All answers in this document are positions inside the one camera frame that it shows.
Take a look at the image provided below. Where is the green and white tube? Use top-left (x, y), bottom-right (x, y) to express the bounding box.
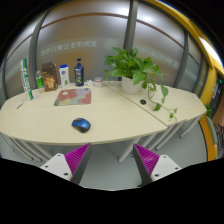
top-left (20, 57), bottom-right (35, 101)

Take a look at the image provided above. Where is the floral pastel mouse pad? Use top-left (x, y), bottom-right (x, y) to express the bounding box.
top-left (53, 87), bottom-right (92, 107)

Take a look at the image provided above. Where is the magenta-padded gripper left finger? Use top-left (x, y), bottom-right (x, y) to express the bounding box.
top-left (39, 142), bottom-right (92, 186)

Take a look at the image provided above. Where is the small white jar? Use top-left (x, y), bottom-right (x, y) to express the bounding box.
top-left (93, 76), bottom-right (104, 88)

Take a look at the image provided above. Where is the green potted plant, white pot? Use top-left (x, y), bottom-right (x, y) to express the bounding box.
top-left (103, 46), bottom-right (179, 122)

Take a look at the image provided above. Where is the clear bottle with green label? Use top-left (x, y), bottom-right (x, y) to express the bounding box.
top-left (35, 69), bottom-right (45, 93)

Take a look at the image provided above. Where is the blue computer mouse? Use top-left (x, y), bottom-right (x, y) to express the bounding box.
top-left (71, 117), bottom-right (92, 134)

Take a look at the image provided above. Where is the dark blue pump bottle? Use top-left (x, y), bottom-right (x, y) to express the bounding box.
top-left (74, 57), bottom-right (85, 88)

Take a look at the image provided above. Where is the white bottle with blue cap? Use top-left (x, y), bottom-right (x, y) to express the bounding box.
top-left (58, 64), bottom-right (71, 89)

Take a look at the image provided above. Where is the brown cardboard box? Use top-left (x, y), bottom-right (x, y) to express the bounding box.
top-left (41, 61), bottom-right (59, 92)

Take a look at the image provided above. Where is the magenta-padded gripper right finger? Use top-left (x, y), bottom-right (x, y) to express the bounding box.
top-left (132, 143), bottom-right (183, 187)

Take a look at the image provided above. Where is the small white packet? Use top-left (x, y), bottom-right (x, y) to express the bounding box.
top-left (15, 99), bottom-right (26, 110)

